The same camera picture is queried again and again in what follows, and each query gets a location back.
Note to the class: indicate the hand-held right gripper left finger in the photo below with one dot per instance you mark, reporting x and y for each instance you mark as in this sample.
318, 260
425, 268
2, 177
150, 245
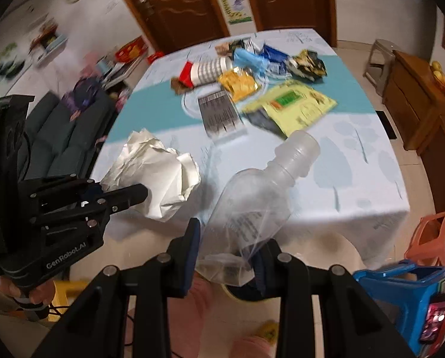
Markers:
191, 257

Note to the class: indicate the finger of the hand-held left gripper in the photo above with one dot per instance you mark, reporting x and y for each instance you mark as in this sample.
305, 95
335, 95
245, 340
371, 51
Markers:
129, 195
58, 190

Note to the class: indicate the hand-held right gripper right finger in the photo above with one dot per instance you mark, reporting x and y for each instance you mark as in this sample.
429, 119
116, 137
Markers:
261, 270

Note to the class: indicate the white paper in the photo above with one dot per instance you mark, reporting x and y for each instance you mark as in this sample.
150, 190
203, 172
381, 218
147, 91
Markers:
151, 164

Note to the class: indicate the clear plastic bottle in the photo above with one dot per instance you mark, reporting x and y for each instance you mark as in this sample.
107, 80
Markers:
252, 201

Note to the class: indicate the blue foil snack bag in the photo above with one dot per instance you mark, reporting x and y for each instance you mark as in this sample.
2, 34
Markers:
273, 54

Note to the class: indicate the black yellow snack packet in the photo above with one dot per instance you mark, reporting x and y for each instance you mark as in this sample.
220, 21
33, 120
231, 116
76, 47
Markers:
308, 65

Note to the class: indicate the person's left hand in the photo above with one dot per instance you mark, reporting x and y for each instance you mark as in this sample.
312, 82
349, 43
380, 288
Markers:
39, 296

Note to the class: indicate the dark green sofa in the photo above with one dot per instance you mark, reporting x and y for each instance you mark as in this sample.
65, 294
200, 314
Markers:
58, 141

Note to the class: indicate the purple printed cushion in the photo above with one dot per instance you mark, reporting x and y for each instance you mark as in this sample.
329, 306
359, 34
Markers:
82, 97

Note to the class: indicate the yellow plastic stool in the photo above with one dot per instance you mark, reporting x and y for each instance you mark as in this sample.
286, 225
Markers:
67, 287

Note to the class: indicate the brown wrapper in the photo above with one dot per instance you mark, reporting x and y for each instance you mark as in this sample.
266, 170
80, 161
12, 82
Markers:
178, 86

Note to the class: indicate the grey printed packet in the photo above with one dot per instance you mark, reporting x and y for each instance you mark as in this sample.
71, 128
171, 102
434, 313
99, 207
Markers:
218, 115

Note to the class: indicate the blue plastic stool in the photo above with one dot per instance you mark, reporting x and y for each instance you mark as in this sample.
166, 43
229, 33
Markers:
394, 294

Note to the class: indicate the small red box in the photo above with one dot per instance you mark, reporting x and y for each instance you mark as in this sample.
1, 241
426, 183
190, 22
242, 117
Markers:
155, 57

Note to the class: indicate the tree print tablecloth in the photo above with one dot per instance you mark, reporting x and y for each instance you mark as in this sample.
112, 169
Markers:
356, 164

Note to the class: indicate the large red yellow box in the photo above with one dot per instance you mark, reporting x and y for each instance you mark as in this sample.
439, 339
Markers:
131, 49

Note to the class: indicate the striped paper cup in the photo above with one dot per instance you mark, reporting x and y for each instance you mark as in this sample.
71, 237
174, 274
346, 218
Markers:
207, 71

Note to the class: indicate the yellow snack wrapper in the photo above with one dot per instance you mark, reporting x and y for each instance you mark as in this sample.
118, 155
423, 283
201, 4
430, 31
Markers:
239, 84

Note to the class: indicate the yellow-green snack bag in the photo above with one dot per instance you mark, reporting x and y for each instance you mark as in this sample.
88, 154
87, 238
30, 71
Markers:
293, 104

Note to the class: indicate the brown green carton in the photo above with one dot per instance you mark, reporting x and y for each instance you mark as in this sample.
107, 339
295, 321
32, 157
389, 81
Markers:
224, 48

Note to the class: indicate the pink plastic stool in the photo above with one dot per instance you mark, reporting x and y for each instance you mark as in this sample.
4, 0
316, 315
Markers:
438, 235

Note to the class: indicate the blue face mask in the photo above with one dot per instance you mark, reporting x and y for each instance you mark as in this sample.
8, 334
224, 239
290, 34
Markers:
250, 59

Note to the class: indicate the brown wooden door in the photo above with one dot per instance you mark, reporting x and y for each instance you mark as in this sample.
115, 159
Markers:
177, 11
289, 0

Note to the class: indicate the silver foil wrapper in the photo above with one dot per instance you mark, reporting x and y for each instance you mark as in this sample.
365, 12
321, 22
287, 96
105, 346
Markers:
250, 46

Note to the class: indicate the wooden cabinet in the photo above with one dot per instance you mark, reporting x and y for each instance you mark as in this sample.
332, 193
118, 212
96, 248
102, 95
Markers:
424, 119

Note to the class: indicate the grey plastic stool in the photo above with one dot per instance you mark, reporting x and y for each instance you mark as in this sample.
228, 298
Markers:
379, 63

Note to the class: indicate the white wall shelf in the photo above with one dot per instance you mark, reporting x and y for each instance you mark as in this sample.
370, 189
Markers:
49, 43

